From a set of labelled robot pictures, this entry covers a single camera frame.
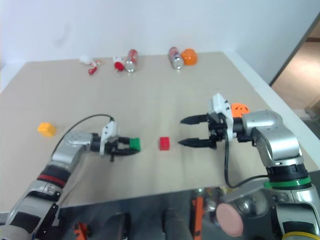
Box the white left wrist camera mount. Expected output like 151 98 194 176
99 120 121 156

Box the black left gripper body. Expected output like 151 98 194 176
107 136 127 163

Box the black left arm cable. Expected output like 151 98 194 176
51 114 116 161

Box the red and blue drink can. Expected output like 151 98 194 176
168 46 185 70

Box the orange perforated ball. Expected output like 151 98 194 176
230 102 251 119

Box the yellow cube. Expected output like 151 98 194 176
37 121 57 138

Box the orange clamp tool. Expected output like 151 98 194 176
72 221 92 240

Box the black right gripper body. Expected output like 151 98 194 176
205 111 230 150

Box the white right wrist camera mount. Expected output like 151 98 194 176
208 93 235 143

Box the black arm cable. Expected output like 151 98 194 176
51 114 116 161
223 129 270 189

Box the white red small toy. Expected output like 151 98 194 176
79 53 105 76

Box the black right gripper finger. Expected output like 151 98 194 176
177 137 212 149
180 113 210 126

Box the orange upright bar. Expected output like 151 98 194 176
191 189 205 240

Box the green cube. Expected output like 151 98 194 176
129 137 142 152

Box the dark rounded shape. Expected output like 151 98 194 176
103 211 132 240
162 207 187 240

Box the red cube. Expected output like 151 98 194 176
159 136 171 152

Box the red and white toy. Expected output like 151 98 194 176
112 55 127 72

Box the orange rounded block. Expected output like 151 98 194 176
180 48 199 67

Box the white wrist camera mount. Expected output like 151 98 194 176
208 93 235 143
99 120 121 156

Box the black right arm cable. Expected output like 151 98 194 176
223 129 270 189

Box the pink round disc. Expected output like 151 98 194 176
215 202 245 237

